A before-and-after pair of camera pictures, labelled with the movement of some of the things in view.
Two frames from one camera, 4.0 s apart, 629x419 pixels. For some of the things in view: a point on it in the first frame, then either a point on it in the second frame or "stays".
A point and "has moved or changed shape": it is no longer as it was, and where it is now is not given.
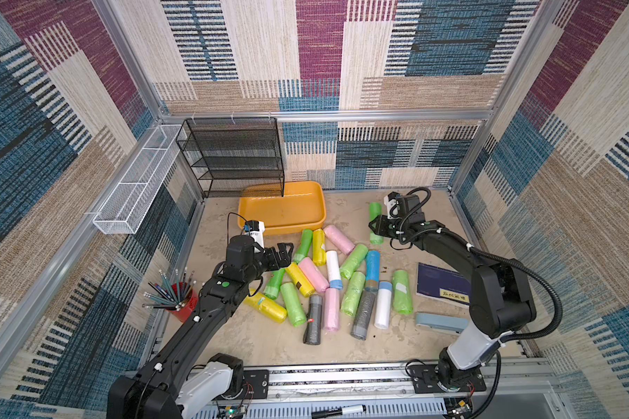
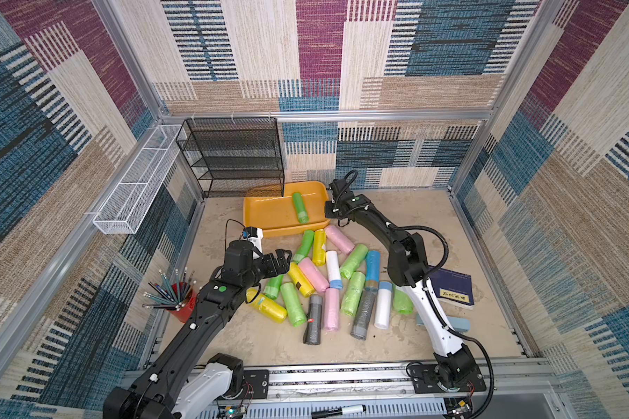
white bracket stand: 408,204 → 341,190
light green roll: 353,260 stays
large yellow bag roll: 266,306 stays
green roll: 293,305 stays
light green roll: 402,293 stays
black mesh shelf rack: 234,156 stays
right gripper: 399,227 → 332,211
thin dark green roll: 375,210 has moved or changed shape
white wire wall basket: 127,207 stays
